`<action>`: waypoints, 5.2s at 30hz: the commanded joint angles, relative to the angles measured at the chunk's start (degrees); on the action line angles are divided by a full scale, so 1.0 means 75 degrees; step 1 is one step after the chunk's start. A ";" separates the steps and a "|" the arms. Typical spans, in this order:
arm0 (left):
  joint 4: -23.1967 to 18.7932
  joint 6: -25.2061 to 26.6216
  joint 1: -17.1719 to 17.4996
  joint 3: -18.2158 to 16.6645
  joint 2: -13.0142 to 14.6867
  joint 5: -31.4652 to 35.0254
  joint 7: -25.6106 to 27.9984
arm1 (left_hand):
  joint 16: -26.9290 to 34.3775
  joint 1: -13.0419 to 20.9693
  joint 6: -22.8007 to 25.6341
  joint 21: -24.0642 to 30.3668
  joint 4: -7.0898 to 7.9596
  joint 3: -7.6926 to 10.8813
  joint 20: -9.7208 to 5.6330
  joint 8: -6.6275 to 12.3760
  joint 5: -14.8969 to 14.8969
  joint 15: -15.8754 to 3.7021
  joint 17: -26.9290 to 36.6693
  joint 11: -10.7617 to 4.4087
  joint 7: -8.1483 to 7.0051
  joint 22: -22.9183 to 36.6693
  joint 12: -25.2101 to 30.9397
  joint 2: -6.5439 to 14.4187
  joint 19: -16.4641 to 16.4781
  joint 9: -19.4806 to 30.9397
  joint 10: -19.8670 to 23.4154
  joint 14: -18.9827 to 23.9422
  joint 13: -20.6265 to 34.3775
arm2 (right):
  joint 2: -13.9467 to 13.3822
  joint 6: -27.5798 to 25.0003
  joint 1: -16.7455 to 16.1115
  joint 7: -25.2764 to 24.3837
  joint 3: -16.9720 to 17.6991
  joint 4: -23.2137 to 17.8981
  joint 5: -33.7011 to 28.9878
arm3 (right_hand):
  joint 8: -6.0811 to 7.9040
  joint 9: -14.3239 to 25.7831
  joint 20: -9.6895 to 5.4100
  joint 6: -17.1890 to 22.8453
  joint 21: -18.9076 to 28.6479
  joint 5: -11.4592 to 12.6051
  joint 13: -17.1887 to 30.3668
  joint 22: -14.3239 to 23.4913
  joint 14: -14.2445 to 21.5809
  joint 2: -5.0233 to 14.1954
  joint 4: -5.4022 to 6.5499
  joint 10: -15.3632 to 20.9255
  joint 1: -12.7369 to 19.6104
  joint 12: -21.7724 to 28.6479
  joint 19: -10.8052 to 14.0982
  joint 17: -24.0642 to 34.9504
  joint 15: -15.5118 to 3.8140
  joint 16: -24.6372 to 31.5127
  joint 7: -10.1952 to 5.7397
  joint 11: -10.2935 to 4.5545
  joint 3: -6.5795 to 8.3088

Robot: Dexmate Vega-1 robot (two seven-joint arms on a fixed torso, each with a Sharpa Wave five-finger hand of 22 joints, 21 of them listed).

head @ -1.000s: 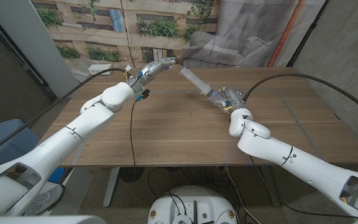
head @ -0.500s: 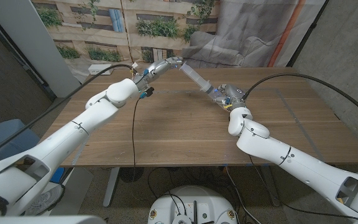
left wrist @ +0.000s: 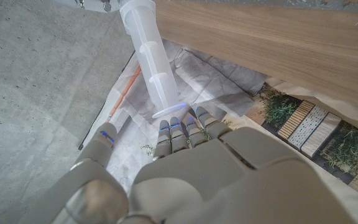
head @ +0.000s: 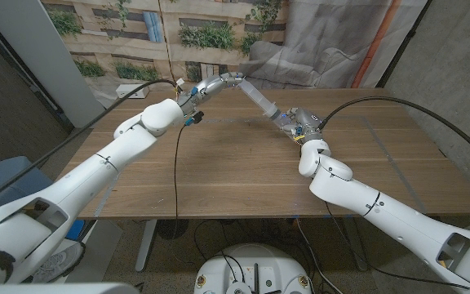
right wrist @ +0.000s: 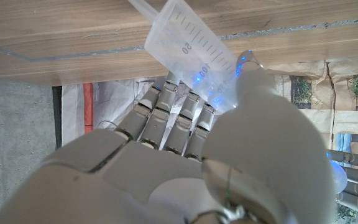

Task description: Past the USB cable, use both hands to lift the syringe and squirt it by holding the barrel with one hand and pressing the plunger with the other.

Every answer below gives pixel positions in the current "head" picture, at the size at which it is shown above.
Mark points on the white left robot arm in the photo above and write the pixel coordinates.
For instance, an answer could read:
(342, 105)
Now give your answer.
(108, 159)

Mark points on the printed fabric backdrop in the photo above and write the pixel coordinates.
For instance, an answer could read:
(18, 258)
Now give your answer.
(218, 41)

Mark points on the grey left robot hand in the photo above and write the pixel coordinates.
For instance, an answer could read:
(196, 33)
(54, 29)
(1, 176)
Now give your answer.
(212, 86)

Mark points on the clear plastic syringe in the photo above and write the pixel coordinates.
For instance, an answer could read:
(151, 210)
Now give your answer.
(259, 100)

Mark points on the black backdrop stand pole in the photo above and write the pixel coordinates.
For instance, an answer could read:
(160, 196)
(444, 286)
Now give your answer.
(402, 45)

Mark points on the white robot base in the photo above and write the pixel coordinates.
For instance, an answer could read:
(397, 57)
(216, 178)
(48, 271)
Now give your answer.
(255, 261)

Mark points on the white table leg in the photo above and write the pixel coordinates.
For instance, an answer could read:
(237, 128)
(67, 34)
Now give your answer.
(145, 245)
(356, 245)

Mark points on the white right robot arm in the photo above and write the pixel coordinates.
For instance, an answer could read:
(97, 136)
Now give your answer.
(361, 200)

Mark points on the white robot torso rim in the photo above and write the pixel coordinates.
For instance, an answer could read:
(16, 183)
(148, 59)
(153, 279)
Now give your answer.
(55, 289)

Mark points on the black round floor foot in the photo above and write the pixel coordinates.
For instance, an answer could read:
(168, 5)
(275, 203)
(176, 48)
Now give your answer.
(172, 229)

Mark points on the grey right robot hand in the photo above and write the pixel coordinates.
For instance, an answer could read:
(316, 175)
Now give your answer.
(306, 122)

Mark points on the grey sneaker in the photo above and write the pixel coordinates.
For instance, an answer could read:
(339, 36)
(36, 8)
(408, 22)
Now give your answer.
(59, 261)

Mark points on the white power outlet box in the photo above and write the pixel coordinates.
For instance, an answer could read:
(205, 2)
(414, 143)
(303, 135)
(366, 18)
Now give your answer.
(127, 93)

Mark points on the blue floor object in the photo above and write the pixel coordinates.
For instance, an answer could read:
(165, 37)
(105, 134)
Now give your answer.
(76, 229)

